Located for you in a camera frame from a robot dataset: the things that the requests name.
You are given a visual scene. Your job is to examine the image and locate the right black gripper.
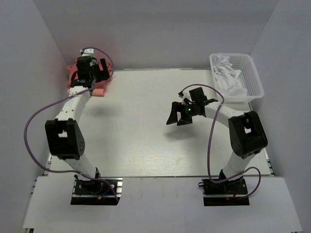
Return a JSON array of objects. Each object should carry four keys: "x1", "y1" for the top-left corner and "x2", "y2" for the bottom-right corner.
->
[{"x1": 167, "y1": 101, "x2": 198, "y2": 126}]

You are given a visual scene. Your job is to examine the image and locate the red t-shirt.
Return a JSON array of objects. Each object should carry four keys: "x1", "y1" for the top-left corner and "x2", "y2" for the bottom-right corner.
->
[{"x1": 67, "y1": 56, "x2": 113, "y2": 89}]

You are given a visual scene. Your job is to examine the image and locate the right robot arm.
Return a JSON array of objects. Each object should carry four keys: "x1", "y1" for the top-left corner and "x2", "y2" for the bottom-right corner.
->
[{"x1": 166, "y1": 84, "x2": 268, "y2": 194}]

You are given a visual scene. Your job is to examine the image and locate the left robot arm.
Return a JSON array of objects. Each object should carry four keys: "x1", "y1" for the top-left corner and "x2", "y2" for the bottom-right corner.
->
[{"x1": 45, "y1": 50, "x2": 110, "y2": 194}]

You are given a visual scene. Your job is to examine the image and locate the folded salmon t-shirt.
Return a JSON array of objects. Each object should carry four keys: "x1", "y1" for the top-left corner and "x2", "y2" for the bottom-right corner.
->
[{"x1": 67, "y1": 84, "x2": 107, "y2": 97}]

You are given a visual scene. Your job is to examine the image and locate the white crumpled t-shirt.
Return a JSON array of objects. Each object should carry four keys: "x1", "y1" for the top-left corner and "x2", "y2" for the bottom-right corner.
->
[{"x1": 212, "y1": 55, "x2": 247, "y2": 96}]

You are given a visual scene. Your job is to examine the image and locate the white plastic basket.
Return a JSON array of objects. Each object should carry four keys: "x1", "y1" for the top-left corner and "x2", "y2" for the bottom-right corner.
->
[{"x1": 209, "y1": 53, "x2": 264, "y2": 103}]

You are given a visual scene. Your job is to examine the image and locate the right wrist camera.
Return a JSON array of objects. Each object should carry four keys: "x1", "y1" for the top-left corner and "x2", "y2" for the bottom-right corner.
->
[{"x1": 178, "y1": 91, "x2": 193, "y2": 105}]

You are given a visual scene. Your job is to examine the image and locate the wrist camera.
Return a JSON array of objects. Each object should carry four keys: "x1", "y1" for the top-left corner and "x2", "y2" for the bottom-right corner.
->
[
  {"x1": 80, "y1": 48, "x2": 95, "y2": 57},
  {"x1": 178, "y1": 91, "x2": 193, "y2": 105}
]

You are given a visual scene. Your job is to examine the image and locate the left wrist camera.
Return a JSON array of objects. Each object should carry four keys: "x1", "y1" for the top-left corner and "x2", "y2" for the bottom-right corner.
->
[{"x1": 80, "y1": 48, "x2": 95, "y2": 57}]

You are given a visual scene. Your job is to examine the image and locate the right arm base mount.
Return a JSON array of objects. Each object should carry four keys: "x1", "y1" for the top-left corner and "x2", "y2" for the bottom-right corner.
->
[{"x1": 198, "y1": 178, "x2": 250, "y2": 207}]

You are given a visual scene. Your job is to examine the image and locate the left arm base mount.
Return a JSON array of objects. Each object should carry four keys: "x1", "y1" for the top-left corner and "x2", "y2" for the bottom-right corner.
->
[{"x1": 70, "y1": 178, "x2": 123, "y2": 206}]

